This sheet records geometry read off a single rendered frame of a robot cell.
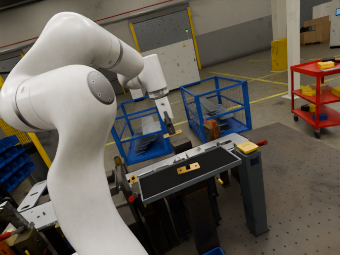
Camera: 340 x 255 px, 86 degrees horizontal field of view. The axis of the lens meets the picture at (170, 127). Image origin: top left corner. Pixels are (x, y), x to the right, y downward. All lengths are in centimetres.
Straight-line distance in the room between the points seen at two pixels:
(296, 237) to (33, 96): 107
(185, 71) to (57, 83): 856
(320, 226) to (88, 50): 112
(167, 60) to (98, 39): 824
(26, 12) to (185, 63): 1176
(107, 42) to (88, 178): 30
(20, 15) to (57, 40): 1676
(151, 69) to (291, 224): 95
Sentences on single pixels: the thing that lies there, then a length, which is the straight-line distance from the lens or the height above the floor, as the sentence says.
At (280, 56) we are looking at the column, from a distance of 791.
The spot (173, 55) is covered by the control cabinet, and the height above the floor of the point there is 154.
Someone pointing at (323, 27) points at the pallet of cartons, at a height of 81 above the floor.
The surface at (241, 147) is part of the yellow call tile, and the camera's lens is 78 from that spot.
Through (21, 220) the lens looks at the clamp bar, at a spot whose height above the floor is 111.
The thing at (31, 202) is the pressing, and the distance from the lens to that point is 139.
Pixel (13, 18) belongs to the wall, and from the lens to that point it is 1738.
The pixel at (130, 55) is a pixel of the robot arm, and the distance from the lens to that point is 56.
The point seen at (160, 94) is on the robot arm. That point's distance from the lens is 73.
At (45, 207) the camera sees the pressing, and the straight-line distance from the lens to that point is 125.
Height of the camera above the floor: 156
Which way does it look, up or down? 21 degrees down
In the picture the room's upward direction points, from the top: 16 degrees counter-clockwise
